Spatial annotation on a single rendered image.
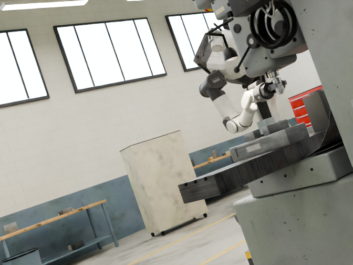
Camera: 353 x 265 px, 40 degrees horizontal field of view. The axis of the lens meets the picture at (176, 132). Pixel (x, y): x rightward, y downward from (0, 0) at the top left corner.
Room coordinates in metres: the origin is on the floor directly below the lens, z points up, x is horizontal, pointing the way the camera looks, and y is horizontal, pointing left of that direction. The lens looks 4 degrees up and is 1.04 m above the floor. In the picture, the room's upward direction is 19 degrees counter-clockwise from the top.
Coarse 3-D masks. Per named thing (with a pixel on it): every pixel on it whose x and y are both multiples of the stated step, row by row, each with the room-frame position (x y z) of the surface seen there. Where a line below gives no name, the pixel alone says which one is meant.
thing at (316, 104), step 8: (312, 96) 2.50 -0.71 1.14; (320, 96) 2.46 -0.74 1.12; (304, 104) 2.56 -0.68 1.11; (312, 104) 2.52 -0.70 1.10; (320, 104) 2.47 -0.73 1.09; (328, 104) 2.48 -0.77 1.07; (312, 112) 2.53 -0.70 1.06; (320, 112) 2.49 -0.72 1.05; (328, 112) 2.47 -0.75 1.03; (312, 120) 2.55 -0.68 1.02; (320, 120) 2.50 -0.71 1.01; (328, 120) 2.46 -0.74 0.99; (320, 128) 2.52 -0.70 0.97
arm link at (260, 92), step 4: (260, 84) 2.44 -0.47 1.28; (264, 84) 2.35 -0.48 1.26; (268, 84) 2.35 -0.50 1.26; (256, 88) 2.45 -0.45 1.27; (260, 88) 2.40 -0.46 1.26; (264, 88) 2.34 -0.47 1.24; (256, 92) 2.44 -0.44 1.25; (260, 92) 2.42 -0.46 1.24; (264, 92) 2.34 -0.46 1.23; (268, 92) 2.34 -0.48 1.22; (272, 92) 2.35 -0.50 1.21; (256, 96) 2.45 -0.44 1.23; (260, 96) 2.43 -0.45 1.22; (264, 96) 2.42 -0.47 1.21; (268, 96) 2.42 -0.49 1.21; (272, 96) 2.44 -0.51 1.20; (264, 100) 2.46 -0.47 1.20
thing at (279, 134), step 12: (264, 132) 2.15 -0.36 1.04; (276, 132) 2.10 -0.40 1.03; (288, 132) 2.07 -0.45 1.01; (300, 132) 2.12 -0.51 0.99; (252, 144) 2.22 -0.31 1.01; (264, 144) 2.17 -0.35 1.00; (276, 144) 2.11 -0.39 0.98; (288, 144) 2.07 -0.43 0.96; (240, 156) 2.29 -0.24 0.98; (252, 156) 2.23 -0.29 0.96
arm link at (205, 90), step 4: (204, 80) 2.80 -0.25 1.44; (204, 84) 2.78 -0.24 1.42; (200, 88) 2.85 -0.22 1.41; (204, 88) 2.80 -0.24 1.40; (208, 88) 2.77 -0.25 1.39; (204, 92) 2.82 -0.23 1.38; (208, 92) 2.79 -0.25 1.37; (212, 92) 2.76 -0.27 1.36; (216, 92) 2.76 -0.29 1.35; (220, 92) 2.76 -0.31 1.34; (224, 92) 2.78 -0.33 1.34; (212, 96) 2.77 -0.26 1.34; (216, 96) 2.76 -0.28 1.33; (212, 100) 2.79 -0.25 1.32
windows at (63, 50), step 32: (0, 32) 9.36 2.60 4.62; (64, 32) 10.20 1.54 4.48; (96, 32) 10.69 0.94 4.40; (128, 32) 11.22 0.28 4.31; (192, 32) 12.45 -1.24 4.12; (0, 64) 9.23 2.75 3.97; (32, 64) 9.62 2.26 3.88; (96, 64) 10.52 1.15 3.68; (128, 64) 11.03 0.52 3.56; (160, 64) 11.59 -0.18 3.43; (192, 64) 12.21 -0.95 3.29; (0, 96) 9.10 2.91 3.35; (32, 96) 9.49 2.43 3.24
